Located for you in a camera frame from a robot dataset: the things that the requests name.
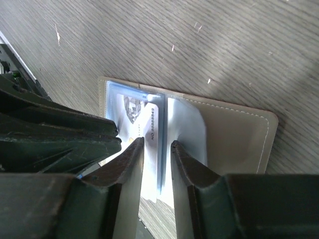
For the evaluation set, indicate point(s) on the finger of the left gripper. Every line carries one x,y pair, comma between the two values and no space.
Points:
40,136

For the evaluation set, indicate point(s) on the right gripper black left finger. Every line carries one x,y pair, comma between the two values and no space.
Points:
102,205

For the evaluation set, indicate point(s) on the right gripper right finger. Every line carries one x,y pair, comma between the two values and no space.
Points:
241,206

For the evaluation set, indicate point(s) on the grey leather card holder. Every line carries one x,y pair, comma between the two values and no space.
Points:
227,138

